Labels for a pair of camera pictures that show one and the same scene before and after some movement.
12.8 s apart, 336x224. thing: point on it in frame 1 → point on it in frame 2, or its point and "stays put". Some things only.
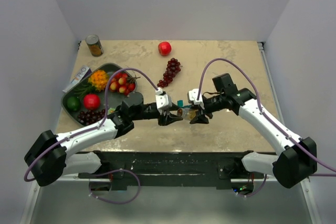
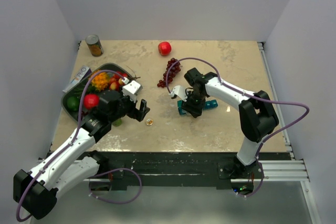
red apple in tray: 91,101 stays put
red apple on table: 164,48 stays put
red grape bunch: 173,67 stays put
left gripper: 168,118 → 135,113
